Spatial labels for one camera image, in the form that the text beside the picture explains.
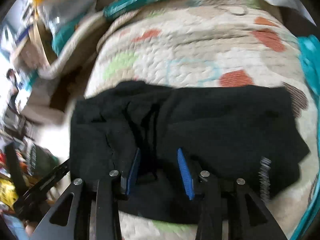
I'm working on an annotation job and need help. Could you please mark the black pants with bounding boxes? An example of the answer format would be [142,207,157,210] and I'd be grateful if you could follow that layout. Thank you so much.
[70,81,309,224]

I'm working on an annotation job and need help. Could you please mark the clear plastic bag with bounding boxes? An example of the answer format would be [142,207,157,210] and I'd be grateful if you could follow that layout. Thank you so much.
[37,0,97,35]

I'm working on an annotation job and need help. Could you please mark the teal pillow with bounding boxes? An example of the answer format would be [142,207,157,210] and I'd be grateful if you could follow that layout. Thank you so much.
[52,14,84,56]

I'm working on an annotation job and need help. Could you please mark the teal patterned cloth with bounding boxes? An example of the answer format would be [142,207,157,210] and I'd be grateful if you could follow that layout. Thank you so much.
[291,35,320,240]

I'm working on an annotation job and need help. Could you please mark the beige cushioned folding chair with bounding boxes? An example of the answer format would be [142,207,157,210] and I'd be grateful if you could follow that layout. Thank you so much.
[38,11,109,80]

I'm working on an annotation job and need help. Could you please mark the patterned quilted bed cover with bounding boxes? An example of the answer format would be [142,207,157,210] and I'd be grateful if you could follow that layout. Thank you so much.
[85,0,319,238]

